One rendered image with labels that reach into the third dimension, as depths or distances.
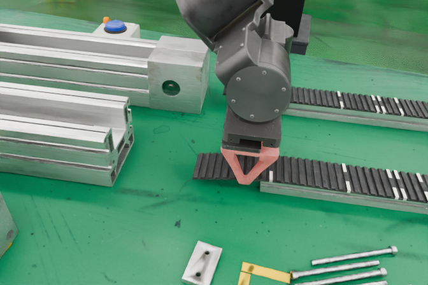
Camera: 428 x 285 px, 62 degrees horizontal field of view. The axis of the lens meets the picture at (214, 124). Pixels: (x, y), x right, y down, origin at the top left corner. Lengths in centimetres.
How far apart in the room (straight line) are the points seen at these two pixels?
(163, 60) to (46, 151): 23
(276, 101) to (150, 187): 25
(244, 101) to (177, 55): 31
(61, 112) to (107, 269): 23
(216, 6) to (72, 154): 26
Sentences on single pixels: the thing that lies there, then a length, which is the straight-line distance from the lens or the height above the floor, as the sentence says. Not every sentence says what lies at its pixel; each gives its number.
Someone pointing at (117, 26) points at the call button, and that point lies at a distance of 78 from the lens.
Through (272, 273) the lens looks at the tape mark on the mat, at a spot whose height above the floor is 78.
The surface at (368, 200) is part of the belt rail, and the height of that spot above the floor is 79.
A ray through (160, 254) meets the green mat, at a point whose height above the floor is 78.
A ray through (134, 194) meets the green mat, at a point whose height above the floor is 78.
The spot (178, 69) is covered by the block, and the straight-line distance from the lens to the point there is 59.
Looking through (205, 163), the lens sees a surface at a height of 80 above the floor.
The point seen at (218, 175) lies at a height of 81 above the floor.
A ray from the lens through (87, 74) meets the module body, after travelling 65.
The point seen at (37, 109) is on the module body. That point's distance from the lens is 57.
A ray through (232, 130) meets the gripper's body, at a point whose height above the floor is 90.
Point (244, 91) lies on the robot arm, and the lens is 31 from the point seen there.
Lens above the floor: 115
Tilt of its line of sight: 38 degrees down
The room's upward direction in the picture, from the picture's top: 4 degrees clockwise
